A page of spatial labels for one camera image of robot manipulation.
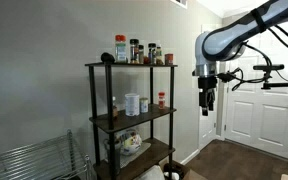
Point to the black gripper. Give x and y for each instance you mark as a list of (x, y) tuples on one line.
[(207, 85)]

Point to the black metal wooden shelf unit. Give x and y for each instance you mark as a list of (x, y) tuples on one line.
[(110, 100)]

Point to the large orange-red lid spice jar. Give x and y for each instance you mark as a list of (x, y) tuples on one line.
[(120, 50)]

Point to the small red-lid spice jar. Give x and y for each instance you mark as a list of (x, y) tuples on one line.
[(161, 101)]

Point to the tall black-lid spice jar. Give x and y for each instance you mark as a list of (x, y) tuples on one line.
[(152, 53)]

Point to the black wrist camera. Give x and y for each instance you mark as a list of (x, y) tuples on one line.
[(224, 77)]

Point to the small labelled tin can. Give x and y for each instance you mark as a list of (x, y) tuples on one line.
[(144, 105)]

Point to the white cloth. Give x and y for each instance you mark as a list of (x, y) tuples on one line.
[(149, 174)]

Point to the narrow white door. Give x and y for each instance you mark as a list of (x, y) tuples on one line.
[(207, 130)]

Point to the dark grey tumbler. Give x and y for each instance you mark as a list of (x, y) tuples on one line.
[(116, 156)]

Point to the small brown bottle white cap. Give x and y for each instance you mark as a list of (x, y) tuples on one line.
[(115, 110)]

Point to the white-cap green-label bottle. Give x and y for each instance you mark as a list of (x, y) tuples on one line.
[(159, 56)]

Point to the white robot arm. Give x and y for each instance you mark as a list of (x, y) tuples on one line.
[(224, 40)]

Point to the short black-lid spice jar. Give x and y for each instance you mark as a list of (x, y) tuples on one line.
[(141, 55)]

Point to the white mesh mat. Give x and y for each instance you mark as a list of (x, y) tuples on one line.
[(140, 151)]

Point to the black rounded object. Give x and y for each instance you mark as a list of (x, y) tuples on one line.
[(107, 57)]

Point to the white wall vent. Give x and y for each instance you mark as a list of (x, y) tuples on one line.
[(180, 2)]

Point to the colourful printed bowl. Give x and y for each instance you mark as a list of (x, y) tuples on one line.
[(131, 142)]

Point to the black-lid jar red spice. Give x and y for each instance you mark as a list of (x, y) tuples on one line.
[(134, 51)]

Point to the brown cardboard box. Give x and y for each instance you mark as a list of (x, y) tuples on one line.
[(192, 175)]

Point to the white panel entry door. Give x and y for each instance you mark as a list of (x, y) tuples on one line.
[(260, 126)]

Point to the white cylindrical canister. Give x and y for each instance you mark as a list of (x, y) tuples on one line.
[(132, 105)]

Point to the black camera on mount arm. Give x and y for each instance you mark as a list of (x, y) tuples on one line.
[(268, 67)]

